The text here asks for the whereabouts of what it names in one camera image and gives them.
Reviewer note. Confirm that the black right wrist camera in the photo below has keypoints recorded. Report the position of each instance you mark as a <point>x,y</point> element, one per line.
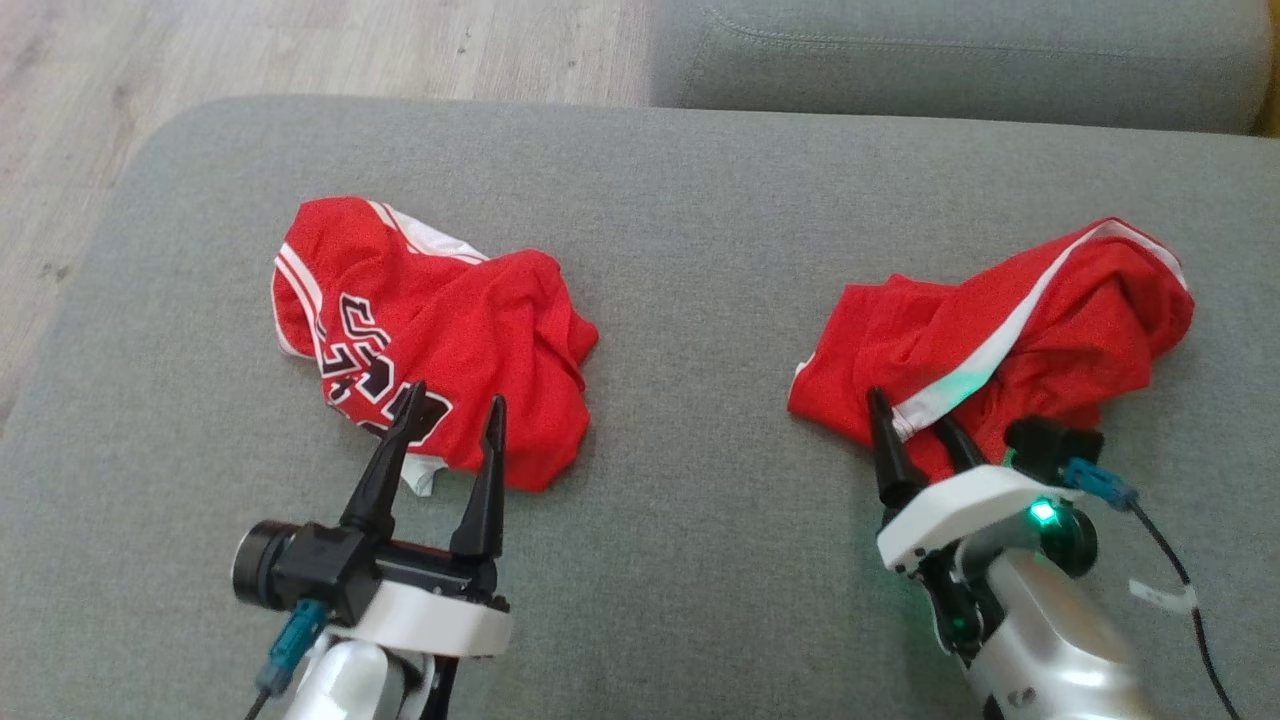
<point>1045,445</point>

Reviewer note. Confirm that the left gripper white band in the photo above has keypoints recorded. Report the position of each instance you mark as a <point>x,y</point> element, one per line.
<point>440,615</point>

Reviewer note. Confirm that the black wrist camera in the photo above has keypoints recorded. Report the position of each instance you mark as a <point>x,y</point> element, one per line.
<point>1045,445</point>
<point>310,570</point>

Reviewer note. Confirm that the yellow cushion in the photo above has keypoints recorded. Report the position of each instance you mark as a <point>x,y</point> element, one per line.
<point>1270,100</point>

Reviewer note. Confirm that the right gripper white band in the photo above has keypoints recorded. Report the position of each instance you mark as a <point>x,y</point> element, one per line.
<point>960,505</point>

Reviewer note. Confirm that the grey sofa back cushion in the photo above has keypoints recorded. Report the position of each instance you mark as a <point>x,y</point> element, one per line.
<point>950,55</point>

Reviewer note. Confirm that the red basketball jersey with number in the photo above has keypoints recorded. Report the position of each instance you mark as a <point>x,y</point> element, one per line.
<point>470,320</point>

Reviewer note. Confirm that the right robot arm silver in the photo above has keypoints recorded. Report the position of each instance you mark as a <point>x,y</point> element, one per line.
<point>1050,640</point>

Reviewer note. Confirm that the red shorts with white stripe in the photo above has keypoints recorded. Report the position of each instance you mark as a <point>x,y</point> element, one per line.
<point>1080,320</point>

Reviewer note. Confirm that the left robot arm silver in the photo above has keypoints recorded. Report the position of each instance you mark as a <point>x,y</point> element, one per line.
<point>345,680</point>

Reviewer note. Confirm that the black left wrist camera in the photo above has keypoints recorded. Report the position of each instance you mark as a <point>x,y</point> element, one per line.
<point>310,570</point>

